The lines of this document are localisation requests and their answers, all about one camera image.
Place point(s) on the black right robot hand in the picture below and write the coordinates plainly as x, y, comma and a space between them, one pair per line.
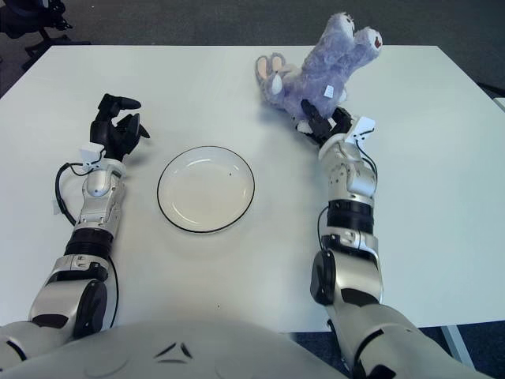
321, 128

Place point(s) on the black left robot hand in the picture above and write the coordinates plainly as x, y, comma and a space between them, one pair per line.
114, 136

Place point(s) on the purple plush bunny doll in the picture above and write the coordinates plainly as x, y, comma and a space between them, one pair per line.
315, 79

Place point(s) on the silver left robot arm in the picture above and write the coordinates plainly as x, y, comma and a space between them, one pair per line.
96, 205

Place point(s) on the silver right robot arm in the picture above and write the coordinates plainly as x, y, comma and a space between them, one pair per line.
347, 177

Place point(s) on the white plate with black rim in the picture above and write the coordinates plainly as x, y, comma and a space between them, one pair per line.
205, 189

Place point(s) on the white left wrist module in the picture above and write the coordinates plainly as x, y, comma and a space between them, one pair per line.
90, 154

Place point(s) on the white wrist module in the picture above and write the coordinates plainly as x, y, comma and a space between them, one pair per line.
90, 154
361, 126

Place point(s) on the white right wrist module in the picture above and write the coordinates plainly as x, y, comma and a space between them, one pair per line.
361, 126

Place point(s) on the black office chair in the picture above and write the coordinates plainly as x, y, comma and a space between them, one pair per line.
23, 29

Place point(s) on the white table with grey edge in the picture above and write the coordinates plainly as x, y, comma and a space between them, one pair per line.
500, 104

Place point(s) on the silver robot torso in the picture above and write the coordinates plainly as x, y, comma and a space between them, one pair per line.
177, 355

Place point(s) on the grey metal table leg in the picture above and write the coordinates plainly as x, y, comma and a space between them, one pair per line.
453, 347

